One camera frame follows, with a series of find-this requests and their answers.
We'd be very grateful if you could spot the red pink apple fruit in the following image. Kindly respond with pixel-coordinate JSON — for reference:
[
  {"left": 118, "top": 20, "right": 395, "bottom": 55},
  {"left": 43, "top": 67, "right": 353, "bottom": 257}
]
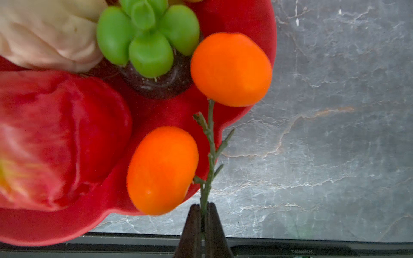
[{"left": 1, "top": 71, "right": 132, "bottom": 211}]

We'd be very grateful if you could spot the small orange tomato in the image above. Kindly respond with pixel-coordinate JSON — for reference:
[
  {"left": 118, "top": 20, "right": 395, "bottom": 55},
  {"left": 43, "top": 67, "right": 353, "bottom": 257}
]
[{"left": 126, "top": 125, "right": 209, "bottom": 216}]

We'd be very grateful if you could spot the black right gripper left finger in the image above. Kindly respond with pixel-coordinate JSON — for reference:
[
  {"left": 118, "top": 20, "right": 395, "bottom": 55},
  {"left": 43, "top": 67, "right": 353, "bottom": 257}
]
[{"left": 173, "top": 204, "right": 202, "bottom": 258}]

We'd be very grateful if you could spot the beige potato shaped fruit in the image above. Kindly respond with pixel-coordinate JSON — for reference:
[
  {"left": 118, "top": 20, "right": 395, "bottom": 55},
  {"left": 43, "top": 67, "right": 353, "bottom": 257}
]
[{"left": 1, "top": 1, "right": 108, "bottom": 73}]

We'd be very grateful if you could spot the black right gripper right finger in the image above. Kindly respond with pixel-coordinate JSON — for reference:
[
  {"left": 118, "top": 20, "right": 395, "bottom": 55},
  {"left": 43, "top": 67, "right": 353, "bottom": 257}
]
[{"left": 205, "top": 203, "right": 234, "bottom": 258}]

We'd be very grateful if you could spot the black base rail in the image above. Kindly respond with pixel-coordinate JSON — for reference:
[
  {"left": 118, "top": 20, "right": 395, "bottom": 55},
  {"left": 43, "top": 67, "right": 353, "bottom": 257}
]
[{"left": 1, "top": 233, "right": 413, "bottom": 258}]

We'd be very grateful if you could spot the small orange fruit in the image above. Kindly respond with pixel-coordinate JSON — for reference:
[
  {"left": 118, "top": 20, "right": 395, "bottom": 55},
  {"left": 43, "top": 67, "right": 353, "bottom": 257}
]
[{"left": 190, "top": 32, "right": 272, "bottom": 108}]

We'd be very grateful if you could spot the dark purple plum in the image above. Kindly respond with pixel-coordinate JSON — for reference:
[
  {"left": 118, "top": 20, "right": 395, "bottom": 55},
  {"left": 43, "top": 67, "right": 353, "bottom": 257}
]
[{"left": 96, "top": 0, "right": 201, "bottom": 100}]

